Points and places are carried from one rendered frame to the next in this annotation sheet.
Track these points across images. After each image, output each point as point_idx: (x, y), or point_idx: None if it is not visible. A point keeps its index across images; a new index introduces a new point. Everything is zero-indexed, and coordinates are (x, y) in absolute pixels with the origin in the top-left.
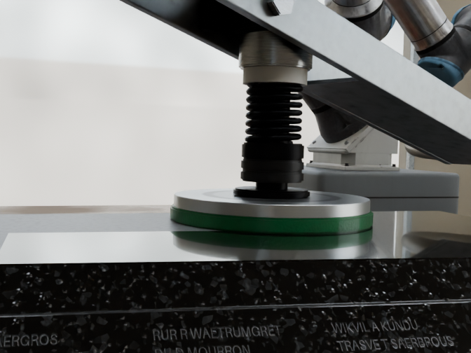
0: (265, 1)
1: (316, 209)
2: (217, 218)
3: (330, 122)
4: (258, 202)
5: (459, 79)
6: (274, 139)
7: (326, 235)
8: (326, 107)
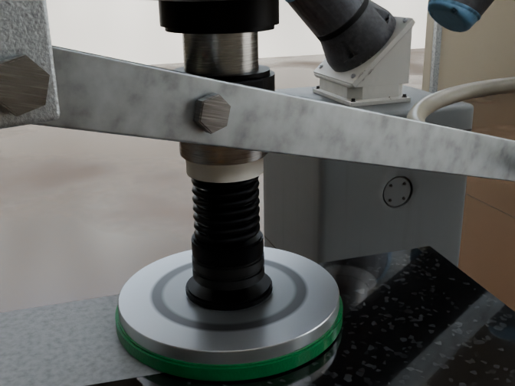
0: (191, 118)
1: (267, 351)
2: (156, 361)
3: (336, 52)
4: (201, 341)
5: (474, 22)
6: (224, 244)
7: (278, 382)
8: (331, 36)
